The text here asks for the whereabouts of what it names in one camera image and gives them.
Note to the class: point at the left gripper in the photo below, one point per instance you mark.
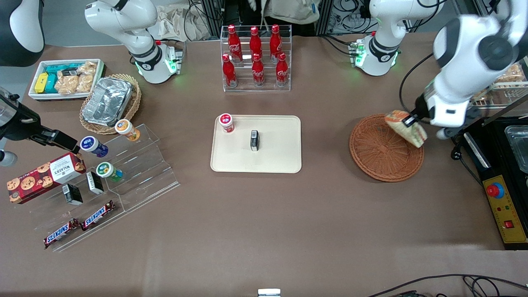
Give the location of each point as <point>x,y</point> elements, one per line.
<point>420,106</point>

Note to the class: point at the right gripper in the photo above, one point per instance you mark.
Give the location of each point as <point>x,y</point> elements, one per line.
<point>21,126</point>

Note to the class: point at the triangle sandwich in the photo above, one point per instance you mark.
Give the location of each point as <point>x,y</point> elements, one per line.
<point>414,134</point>

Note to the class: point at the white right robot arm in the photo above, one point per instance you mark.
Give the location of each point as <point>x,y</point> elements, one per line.
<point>123,20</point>

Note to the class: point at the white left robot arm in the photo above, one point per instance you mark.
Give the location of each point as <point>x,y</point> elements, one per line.
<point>466,45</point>

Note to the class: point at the brown wicker basket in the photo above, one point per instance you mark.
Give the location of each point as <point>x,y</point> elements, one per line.
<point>379,152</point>

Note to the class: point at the aluminium foil tray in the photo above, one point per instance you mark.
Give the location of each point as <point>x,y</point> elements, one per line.
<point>106,101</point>

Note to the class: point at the light wicker basket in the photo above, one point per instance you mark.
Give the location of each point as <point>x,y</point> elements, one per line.
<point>134,101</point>

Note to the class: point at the beige plastic tray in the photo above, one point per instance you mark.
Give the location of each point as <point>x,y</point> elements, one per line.
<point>276,156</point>

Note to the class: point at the white plastic snack bin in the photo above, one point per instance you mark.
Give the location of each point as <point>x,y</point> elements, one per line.
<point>34,95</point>

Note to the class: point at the red cookie box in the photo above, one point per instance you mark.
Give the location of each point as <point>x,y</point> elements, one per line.
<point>43,177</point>

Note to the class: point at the blue lid can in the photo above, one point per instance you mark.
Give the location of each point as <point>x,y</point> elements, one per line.
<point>93,145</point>

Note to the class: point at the yellow small box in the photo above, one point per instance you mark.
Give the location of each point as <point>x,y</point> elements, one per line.
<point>41,82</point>

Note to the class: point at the cracker snack packet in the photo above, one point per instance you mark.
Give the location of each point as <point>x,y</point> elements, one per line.
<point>511,74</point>
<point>67,84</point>
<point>86,76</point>

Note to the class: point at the teal snack box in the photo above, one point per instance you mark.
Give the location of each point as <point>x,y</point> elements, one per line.
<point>55,70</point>

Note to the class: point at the small black box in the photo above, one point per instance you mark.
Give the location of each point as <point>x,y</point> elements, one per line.
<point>254,141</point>
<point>95,182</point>
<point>72,194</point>

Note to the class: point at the green lid can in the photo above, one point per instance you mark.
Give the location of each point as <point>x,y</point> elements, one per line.
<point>108,171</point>

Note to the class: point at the orange lid can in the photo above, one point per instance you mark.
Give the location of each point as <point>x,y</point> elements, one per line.
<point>126,128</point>

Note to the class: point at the black machine base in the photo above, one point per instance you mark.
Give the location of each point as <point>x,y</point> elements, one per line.
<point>495,152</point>

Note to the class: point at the snickers bar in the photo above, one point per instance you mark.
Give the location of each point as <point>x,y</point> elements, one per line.
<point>61,234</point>
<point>98,215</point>

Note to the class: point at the clear acrylic step shelf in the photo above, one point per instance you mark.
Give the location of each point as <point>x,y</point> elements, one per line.
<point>142,173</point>

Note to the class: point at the clear plastic container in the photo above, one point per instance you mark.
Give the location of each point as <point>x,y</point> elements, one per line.
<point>519,148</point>

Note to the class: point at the red emergency stop button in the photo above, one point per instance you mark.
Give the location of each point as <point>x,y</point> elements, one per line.
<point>494,190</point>

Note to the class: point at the red cola bottle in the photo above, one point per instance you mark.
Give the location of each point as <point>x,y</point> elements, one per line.
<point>229,74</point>
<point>255,43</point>
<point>282,72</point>
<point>275,43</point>
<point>234,45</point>
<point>258,73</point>

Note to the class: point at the yellow control box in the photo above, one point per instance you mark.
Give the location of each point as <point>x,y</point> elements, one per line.
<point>509,231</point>

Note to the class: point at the person in beige clothing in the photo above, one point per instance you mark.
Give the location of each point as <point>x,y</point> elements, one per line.
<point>288,10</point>

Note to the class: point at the clear acrylic bottle rack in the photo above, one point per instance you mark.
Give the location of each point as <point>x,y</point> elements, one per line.
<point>245,88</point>

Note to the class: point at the beige cloth bag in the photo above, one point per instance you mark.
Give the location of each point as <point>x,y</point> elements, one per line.
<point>177,22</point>

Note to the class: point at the red lid can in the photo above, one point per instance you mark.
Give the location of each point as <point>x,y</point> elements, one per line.
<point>226,123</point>

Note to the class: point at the small white grey device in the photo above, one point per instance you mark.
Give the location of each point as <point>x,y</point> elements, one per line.
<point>269,293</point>

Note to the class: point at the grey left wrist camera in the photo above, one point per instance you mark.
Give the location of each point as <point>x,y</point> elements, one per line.
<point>444,133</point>

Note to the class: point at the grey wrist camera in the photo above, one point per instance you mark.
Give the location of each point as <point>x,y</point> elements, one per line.
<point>444,133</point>
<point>6,159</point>

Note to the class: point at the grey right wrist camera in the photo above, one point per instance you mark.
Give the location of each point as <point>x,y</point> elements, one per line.
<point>6,159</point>

